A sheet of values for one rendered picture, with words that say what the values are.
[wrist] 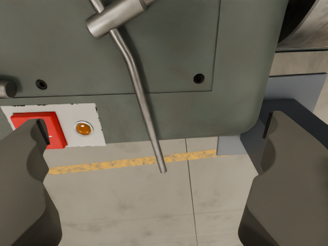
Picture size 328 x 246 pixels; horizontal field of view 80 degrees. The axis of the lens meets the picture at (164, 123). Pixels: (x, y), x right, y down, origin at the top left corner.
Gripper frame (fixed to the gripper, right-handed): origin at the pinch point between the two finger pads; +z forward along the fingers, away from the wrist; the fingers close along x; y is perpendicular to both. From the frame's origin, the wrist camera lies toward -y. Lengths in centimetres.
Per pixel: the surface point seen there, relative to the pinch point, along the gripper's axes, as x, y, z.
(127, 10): -2.9, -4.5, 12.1
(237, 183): 76, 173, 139
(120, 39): -4.2, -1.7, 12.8
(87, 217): -108, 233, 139
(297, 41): 21.6, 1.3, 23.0
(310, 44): 24.6, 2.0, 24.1
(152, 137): -1.7, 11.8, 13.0
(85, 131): -11.6, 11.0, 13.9
